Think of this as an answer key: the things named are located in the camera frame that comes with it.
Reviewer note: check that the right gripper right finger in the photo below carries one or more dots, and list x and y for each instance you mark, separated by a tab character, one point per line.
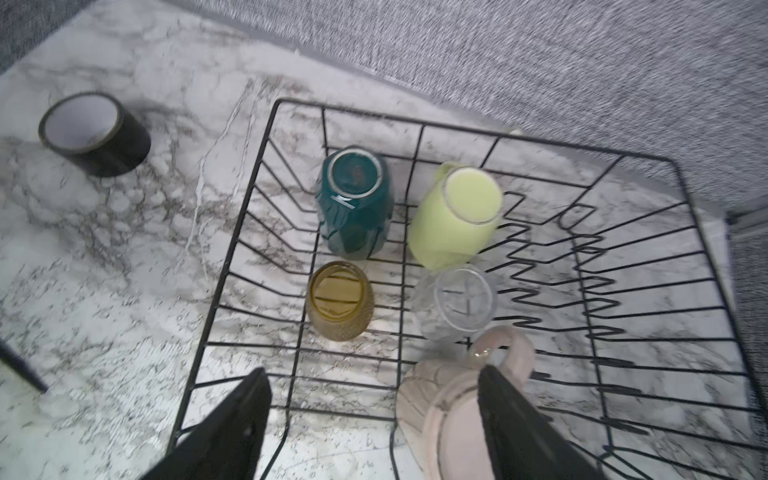
520	442

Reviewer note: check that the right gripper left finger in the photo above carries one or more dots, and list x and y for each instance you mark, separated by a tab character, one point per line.
227	444

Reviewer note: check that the pink ceramic mug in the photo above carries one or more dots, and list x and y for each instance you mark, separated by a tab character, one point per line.
437	404

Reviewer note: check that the clear glass cup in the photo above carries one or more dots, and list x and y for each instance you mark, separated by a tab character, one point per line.
454	303

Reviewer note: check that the amber glass cup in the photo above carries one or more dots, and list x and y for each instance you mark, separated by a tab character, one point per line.
340	301

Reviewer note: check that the light green ceramic mug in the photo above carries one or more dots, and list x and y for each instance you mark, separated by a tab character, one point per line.
457	217

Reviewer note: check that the teal mug white inside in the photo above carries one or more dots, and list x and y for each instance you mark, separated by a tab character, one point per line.
355	202

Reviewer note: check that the black measuring spoon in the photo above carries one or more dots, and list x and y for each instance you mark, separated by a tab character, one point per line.
21	367

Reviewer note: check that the black tape roll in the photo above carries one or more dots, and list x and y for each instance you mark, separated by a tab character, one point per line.
95	132

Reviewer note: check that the black wire dish rack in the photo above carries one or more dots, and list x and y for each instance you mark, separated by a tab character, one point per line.
376	257

